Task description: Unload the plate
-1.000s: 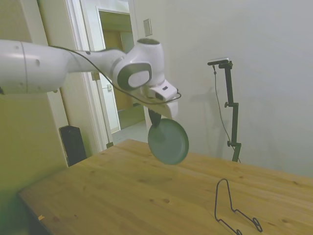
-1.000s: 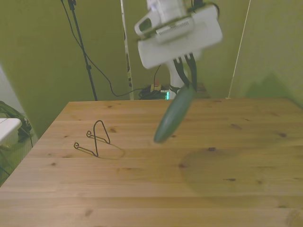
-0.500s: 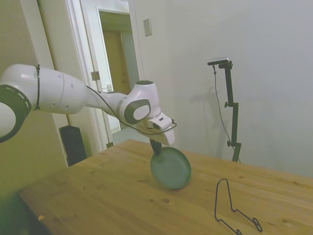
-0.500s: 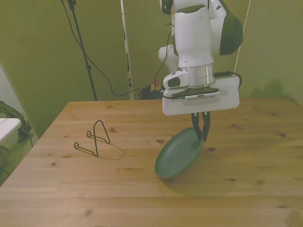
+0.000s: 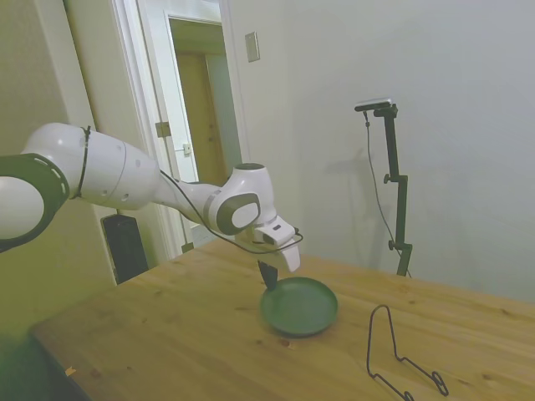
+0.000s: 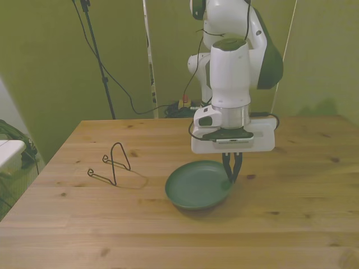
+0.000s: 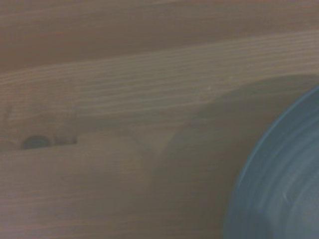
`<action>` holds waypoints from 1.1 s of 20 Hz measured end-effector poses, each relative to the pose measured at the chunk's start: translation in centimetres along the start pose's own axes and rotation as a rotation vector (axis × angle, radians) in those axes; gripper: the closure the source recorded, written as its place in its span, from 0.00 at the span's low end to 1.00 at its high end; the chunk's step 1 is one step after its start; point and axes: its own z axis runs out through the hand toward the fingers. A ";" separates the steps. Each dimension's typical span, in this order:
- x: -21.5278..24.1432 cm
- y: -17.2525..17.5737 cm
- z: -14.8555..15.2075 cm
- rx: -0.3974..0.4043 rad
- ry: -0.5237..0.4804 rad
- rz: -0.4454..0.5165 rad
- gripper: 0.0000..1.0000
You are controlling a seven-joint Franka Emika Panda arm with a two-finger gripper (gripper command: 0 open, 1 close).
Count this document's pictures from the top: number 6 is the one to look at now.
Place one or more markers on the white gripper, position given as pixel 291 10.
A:
pixel 263 137

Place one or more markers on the green round plate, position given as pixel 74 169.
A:
pixel 196 185

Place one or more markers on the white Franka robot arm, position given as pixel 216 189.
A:
pixel 230 78

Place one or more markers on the yellow emergency stop button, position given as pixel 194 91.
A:
pixel 185 101

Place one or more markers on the fabric folding screen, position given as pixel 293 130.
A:
pixel 42 56

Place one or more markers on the white plastic object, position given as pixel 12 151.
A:
pixel 8 151

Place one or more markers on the dark wrist camera module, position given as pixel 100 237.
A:
pixel 232 143

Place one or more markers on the black camera tripod pole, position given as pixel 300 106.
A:
pixel 105 80

